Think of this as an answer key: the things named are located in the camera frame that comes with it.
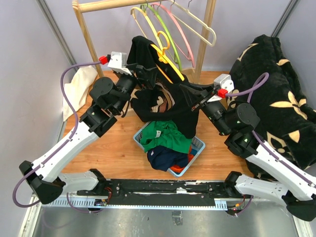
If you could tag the green t shirt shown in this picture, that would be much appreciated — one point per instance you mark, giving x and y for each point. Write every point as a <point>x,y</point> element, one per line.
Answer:
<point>166,134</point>

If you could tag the navy blue t shirt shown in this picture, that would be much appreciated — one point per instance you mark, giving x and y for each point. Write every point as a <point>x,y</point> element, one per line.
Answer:
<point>161,158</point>

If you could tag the lime green hanger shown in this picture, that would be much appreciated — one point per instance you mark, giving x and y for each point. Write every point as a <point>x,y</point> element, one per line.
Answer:
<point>176,57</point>

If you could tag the wooden clothes rack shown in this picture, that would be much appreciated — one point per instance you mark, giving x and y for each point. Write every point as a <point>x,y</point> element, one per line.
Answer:
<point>81,8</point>

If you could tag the aluminium rail frame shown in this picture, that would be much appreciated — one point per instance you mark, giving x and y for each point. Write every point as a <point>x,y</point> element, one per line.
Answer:
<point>167,208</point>

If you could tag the black floral blanket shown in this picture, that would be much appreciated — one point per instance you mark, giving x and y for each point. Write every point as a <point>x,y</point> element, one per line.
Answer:
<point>287,122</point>

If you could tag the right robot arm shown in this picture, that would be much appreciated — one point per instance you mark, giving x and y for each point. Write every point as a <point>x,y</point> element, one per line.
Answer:
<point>293,188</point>

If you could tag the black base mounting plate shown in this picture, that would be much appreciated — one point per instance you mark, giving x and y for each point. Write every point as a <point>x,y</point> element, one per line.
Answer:
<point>163,193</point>

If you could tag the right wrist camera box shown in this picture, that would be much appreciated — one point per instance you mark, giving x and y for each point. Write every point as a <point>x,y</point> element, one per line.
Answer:
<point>223,84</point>

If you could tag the pale yellow hanger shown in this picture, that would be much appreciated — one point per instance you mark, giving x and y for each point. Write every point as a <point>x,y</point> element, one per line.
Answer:
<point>150,24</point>

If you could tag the orange t shirt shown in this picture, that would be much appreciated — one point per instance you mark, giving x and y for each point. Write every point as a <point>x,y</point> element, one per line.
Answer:
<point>182,160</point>

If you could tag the cream white cloth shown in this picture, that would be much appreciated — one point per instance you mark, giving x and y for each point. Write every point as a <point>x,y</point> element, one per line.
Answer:
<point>77,90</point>

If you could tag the pink plastic hanger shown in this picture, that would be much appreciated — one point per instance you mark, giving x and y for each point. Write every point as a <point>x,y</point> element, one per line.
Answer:
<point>189,55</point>

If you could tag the black printed t shirt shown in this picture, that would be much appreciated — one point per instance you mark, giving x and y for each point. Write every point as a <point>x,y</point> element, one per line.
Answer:
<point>166,101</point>

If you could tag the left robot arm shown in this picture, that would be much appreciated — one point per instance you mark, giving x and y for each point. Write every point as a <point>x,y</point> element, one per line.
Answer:
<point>45,176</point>

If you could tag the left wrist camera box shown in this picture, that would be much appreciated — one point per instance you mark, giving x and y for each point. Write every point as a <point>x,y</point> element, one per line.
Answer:
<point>117,61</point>

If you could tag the white plastic hanger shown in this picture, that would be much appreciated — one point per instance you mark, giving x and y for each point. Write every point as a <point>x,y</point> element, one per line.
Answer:
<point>204,25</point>

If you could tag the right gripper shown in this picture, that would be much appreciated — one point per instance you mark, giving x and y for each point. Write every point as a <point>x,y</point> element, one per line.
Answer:
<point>193,96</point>

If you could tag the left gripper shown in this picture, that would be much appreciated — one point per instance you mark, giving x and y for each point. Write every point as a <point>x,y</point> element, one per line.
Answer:
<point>149,77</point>

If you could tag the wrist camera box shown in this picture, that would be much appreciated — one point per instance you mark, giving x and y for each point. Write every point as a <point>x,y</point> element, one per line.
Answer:
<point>117,61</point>
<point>223,84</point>

